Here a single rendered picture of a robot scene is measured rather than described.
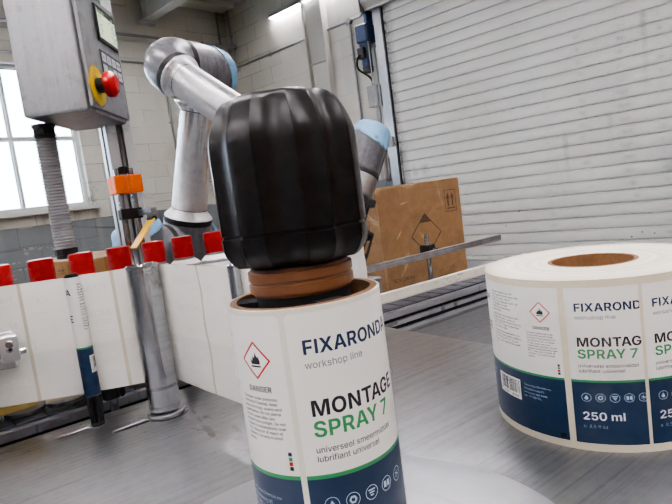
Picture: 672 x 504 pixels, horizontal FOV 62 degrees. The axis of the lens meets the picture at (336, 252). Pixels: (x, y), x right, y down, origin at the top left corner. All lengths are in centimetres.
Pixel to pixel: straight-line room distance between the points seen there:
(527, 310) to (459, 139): 507
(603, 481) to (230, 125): 37
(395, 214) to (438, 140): 430
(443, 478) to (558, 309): 17
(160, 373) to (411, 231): 88
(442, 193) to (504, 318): 101
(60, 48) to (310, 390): 73
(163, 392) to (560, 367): 45
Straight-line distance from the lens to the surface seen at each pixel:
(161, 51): 127
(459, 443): 55
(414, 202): 145
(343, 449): 31
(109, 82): 92
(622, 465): 52
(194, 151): 138
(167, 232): 138
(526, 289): 51
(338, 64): 669
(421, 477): 48
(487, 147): 544
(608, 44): 508
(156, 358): 71
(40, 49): 94
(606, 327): 50
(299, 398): 29
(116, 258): 88
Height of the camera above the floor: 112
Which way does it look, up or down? 6 degrees down
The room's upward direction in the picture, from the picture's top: 8 degrees counter-clockwise
